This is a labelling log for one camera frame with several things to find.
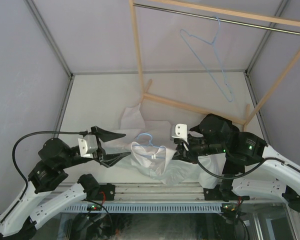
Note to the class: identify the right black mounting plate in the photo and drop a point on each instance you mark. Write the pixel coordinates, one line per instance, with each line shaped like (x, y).
(213, 194)

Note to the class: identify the black shirt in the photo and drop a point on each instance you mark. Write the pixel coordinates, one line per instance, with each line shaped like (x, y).
(220, 134)

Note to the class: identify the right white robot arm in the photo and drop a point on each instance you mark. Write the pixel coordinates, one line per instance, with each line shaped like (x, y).
(252, 168)

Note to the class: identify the metal hanging rod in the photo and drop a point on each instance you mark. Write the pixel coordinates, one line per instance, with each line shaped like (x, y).
(219, 20)

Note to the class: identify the black mounting plate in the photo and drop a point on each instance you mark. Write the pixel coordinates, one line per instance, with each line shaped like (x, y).
(213, 194)
(106, 192)

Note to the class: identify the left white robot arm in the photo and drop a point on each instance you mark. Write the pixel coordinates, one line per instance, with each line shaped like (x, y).
(27, 213)

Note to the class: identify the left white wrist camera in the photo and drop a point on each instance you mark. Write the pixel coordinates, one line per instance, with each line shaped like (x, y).
(87, 146)

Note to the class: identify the wooden clothes rack frame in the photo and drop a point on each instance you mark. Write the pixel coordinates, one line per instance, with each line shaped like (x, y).
(249, 115)

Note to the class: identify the white shirt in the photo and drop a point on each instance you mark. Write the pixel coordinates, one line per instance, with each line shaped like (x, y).
(154, 163)

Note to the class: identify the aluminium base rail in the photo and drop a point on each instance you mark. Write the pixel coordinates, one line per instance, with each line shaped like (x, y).
(128, 192)

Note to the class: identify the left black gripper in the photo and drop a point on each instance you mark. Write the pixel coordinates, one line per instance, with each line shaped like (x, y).
(108, 159)

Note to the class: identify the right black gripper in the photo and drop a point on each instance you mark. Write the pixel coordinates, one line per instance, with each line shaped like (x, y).
(182, 153)

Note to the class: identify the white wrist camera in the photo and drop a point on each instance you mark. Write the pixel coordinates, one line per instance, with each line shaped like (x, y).
(179, 131)
(87, 146)

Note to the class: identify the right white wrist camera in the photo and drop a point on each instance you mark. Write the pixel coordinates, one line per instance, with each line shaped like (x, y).
(179, 131)

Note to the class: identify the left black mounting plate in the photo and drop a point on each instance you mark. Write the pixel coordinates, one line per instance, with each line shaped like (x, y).
(106, 192)

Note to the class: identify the blue wire hanger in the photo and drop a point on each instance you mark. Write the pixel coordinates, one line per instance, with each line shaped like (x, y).
(204, 50)
(149, 142)

